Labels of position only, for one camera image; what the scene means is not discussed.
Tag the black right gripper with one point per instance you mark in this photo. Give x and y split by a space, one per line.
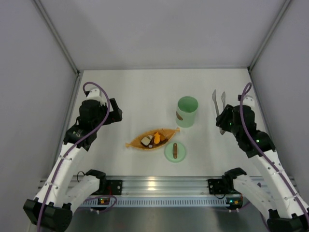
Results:
222 118

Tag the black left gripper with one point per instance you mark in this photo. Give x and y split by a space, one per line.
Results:
115 110

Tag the white and black rice cake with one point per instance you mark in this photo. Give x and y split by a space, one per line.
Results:
145 141

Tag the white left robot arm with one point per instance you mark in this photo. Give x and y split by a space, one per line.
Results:
54 205

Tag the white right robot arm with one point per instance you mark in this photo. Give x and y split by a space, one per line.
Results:
283 208

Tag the green cylindrical lunch container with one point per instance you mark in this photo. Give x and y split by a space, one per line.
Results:
186 111

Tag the boat-shaped woven bamboo basket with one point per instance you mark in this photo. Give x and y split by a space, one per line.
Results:
168 133

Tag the brown food piece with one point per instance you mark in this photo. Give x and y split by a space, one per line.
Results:
163 139

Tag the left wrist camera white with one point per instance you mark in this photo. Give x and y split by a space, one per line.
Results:
96 94

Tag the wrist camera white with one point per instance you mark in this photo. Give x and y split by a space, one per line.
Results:
249 101
96 94

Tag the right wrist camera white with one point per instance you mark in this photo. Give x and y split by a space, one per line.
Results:
249 101

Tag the green lid with wooden handle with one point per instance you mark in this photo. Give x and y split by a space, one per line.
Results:
175 152

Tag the aluminium mounting rail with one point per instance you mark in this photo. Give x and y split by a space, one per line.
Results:
157 186

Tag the slotted grey cable duct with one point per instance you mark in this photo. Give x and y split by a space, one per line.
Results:
164 202

